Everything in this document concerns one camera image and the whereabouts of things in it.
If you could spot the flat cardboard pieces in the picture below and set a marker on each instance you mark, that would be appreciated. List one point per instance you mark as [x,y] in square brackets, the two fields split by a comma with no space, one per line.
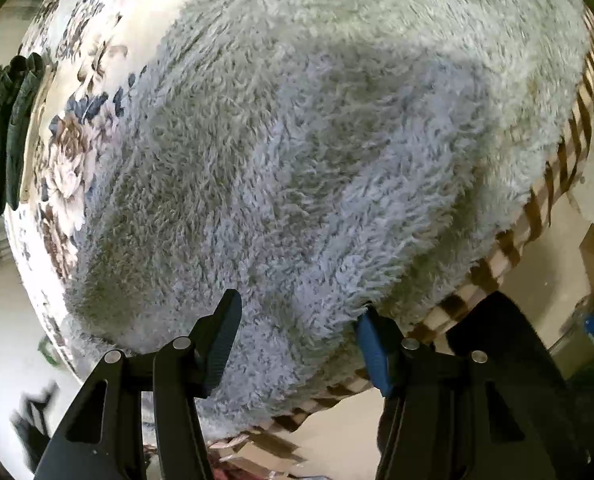
[262,452]

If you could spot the floral bed sheet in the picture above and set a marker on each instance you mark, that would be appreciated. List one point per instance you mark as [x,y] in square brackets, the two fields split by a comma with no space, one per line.
[72,170]

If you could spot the dark cloth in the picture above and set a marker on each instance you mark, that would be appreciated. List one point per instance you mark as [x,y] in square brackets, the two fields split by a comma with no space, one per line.
[32,420]

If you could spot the brown checkered bed sheet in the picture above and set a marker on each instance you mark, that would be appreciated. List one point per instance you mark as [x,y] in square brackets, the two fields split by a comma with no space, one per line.
[574,125]

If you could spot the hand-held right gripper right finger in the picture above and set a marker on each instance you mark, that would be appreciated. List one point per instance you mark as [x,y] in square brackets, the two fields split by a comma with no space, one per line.
[374,355]

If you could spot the grey fluffy blanket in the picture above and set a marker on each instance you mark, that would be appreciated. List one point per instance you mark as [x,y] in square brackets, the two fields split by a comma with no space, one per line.
[302,135]

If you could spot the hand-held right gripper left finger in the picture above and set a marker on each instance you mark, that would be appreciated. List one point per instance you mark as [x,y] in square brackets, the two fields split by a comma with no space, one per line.
[222,340]

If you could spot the clear plastic bottle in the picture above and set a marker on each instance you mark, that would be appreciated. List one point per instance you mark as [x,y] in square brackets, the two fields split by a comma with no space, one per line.
[592,325]

